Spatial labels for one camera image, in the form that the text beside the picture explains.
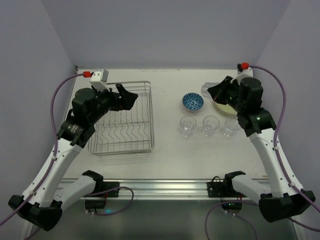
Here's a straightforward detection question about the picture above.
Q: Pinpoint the clear glass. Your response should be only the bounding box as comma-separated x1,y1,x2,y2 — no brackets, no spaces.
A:
179,116,197,137
201,82,219,100
202,115,220,136
221,116,241,137

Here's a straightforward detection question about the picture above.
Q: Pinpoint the green plate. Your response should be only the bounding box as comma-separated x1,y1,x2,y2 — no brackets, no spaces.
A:
212,101,237,117

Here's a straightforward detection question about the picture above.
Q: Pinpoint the blue patterned bowl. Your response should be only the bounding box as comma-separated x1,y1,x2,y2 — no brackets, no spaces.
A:
182,92,204,112

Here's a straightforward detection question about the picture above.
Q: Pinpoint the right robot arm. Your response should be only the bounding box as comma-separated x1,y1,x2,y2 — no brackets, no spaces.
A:
207,76,316,223

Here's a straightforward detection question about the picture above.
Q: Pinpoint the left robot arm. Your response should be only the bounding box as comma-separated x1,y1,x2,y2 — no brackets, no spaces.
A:
8,83,138,231

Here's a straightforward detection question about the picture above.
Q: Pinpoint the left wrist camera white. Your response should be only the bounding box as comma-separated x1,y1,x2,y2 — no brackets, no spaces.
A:
89,69,109,91

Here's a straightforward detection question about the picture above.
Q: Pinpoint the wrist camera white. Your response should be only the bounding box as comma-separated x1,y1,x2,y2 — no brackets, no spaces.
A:
230,67,253,84
89,69,109,91

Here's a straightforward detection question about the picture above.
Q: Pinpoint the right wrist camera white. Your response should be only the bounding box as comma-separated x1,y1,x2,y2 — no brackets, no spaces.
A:
230,67,253,84

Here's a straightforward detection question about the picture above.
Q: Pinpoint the metal wire dish rack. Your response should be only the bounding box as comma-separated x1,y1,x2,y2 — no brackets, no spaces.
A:
86,81,155,156

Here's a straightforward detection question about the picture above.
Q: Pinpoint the aluminium front rail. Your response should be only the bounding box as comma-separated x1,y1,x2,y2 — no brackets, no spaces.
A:
103,179,210,201

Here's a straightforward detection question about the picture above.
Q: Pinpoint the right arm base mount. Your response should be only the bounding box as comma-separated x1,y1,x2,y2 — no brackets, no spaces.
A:
206,176,242,213

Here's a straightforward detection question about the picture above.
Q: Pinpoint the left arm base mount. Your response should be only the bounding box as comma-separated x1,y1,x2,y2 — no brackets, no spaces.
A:
84,181,120,213

